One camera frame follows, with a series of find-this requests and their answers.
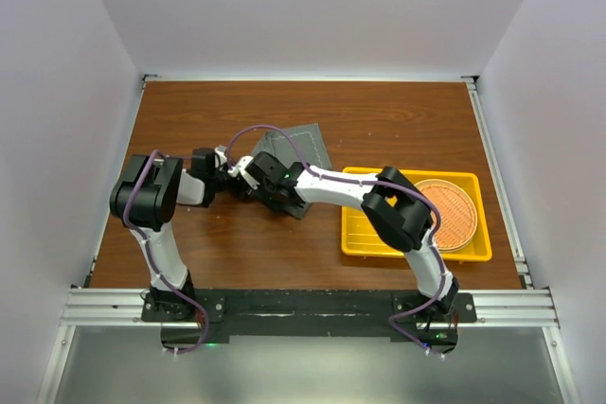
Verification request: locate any aluminium frame rail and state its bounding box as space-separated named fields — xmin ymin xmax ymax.
xmin=60 ymin=289 xmax=559 ymax=327

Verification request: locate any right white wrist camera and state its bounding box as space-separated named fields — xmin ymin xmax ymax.
xmin=227 ymin=155 xmax=259 ymax=189

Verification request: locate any round woven orange plate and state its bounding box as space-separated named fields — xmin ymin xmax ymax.
xmin=416 ymin=179 xmax=478 ymax=253

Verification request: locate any grey cloth napkin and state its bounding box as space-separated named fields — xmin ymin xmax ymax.
xmin=251 ymin=123 xmax=333 ymax=220

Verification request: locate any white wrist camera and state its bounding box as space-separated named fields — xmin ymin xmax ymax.
xmin=227 ymin=155 xmax=259 ymax=189
xmin=214 ymin=146 xmax=228 ymax=166

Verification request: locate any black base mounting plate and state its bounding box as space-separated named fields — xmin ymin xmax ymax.
xmin=141 ymin=289 xmax=477 ymax=354

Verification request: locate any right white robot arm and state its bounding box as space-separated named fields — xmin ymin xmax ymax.
xmin=233 ymin=151 xmax=459 ymax=322

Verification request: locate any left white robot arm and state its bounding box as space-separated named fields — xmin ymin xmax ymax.
xmin=109 ymin=146 xmax=235 ymax=321

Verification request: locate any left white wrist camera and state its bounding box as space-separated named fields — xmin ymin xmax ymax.
xmin=214 ymin=146 xmax=228 ymax=166

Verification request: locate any yellow plastic tray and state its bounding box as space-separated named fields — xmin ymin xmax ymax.
xmin=341 ymin=169 xmax=492 ymax=263

